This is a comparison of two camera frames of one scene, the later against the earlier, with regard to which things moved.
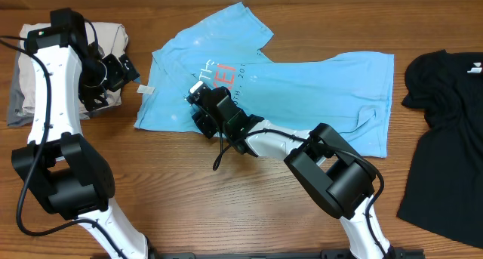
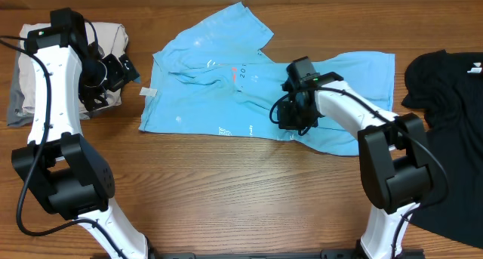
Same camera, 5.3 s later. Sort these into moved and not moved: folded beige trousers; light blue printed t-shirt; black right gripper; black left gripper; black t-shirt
Moved: light blue printed t-shirt; black right gripper
Not moved: folded beige trousers; black left gripper; black t-shirt
